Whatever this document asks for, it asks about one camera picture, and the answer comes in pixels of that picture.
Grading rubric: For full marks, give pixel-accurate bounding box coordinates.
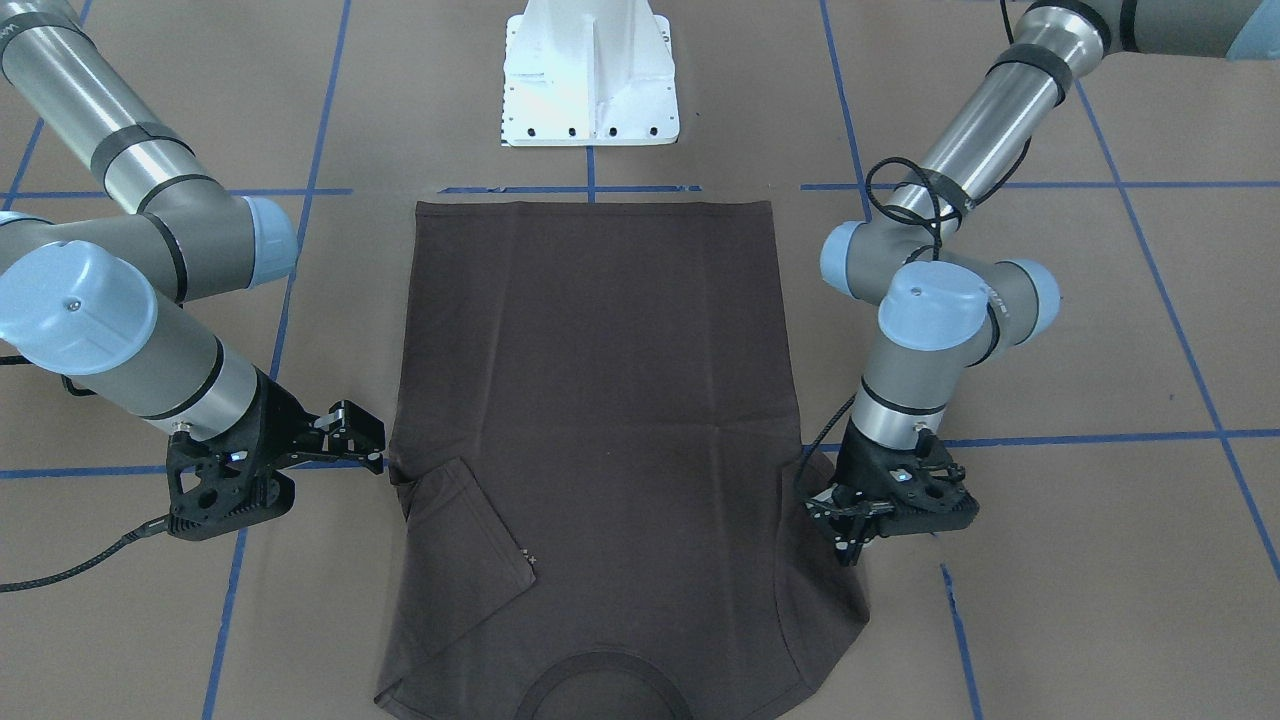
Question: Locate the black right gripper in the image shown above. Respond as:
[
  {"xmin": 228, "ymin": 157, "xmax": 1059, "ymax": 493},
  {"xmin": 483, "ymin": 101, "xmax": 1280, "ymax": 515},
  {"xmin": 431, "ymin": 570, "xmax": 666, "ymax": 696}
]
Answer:
[{"xmin": 166, "ymin": 372, "xmax": 387, "ymax": 541}]

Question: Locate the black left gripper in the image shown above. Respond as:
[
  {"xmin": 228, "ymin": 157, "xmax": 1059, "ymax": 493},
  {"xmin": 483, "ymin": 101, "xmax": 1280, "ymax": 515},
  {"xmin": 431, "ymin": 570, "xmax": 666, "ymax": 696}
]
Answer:
[{"xmin": 800, "ymin": 423, "xmax": 980, "ymax": 568}]

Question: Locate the dark brown t-shirt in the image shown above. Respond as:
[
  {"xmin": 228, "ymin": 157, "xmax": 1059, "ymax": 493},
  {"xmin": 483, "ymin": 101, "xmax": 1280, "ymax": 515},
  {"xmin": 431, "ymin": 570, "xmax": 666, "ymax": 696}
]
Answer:
[{"xmin": 375, "ymin": 201, "xmax": 868, "ymax": 719}]

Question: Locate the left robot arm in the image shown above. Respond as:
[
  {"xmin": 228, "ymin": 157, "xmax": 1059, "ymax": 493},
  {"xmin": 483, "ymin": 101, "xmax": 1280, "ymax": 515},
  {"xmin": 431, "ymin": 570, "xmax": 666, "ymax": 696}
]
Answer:
[{"xmin": 799, "ymin": 1, "xmax": 1277, "ymax": 566}]

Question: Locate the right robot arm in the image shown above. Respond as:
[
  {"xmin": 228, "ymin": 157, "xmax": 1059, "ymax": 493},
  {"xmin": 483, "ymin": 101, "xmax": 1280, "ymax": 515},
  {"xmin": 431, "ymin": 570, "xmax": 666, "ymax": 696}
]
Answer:
[{"xmin": 1, "ymin": 1, "xmax": 385, "ymax": 541}]

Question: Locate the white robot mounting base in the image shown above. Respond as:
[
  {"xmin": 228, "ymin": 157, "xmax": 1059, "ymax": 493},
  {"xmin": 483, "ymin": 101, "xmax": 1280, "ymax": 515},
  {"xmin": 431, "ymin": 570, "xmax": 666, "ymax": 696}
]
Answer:
[{"xmin": 500, "ymin": 1, "xmax": 681, "ymax": 147}]

